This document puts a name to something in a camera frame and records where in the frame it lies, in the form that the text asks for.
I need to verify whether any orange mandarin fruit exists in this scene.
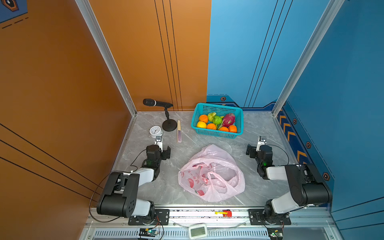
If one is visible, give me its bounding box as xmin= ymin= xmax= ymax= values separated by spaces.
xmin=218 ymin=127 xmax=229 ymax=132

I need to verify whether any red dragon fruit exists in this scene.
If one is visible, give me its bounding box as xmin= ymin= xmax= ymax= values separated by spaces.
xmin=222 ymin=113 xmax=236 ymax=128

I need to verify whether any pink plastic bag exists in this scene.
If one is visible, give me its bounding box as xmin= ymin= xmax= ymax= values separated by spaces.
xmin=178 ymin=144 xmax=246 ymax=203

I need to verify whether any yellow lemon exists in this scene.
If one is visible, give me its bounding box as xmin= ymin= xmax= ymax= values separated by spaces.
xmin=197 ymin=121 xmax=207 ymax=129

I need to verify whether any orange persimmon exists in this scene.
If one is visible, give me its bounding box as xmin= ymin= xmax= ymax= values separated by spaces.
xmin=199 ymin=115 xmax=209 ymax=124

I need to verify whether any small orange tangerine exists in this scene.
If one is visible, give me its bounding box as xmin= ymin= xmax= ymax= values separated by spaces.
xmin=207 ymin=123 xmax=217 ymax=130

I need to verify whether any green pear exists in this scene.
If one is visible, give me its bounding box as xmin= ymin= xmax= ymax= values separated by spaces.
xmin=208 ymin=112 xmax=216 ymax=122

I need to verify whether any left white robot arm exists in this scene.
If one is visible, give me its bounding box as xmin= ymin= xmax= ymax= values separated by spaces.
xmin=97 ymin=145 xmax=171 ymax=224

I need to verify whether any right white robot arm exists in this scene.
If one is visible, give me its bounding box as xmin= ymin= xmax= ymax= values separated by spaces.
xmin=246 ymin=145 xmax=333 ymax=218

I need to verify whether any white round clock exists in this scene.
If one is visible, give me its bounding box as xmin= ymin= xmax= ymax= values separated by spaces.
xmin=150 ymin=126 xmax=163 ymax=139

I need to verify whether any black microphone on stand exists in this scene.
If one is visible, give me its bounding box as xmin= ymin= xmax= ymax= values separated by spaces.
xmin=142 ymin=98 xmax=178 ymax=132

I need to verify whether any teal plastic basket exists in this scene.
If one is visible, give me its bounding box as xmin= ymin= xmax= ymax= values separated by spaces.
xmin=191 ymin=103 xmax=244 ymax=139

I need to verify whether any right circuit board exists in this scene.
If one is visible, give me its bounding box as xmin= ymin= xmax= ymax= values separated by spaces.
xmin=267 ymin=228 xmax=284 ymax=240

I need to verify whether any left green circuit board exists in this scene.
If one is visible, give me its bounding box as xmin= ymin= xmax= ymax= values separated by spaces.
xmin=138 ymin=228 xmax=160 ymax=239

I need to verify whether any white digital timer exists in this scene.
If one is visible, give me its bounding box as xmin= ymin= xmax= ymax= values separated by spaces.
xmin=188 ymin=224 xmax=208 ymax=240

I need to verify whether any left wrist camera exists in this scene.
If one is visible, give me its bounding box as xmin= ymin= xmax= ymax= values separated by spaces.
xmin=155 ymin=136 xmax=163 ymax=152

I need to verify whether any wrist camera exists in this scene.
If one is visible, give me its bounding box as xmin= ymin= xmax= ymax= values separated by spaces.
xmin=155 ymin=136 xmax=163 ymax=152
xmin=256 ymin=136 xmax=267 ymax=152

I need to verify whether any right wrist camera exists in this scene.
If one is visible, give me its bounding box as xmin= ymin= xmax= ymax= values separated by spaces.
xmin=256 ymin=136 xmax=267 ymax=152

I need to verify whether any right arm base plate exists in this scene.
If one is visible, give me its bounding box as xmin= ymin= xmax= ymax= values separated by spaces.
xmin=248 ymin=209 xmax=292 ymax=226

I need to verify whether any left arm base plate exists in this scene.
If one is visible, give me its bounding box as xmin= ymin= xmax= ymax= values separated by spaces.
xmin=128 ymin=209 xmax=170 ymax=226

